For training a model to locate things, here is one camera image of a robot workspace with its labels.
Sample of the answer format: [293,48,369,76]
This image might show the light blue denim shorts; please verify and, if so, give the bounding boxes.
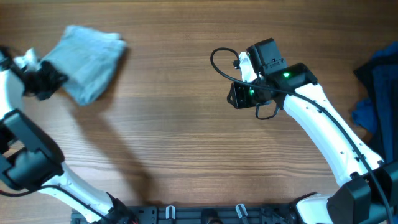
[43,25,127,106]

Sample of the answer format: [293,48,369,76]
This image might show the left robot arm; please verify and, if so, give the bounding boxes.
[1,46,137,223]

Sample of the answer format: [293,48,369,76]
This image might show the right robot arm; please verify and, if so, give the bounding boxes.
[227,39,397,223]

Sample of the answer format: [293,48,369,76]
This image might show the dark blue clothes pile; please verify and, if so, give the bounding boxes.
[351,42,397,163]

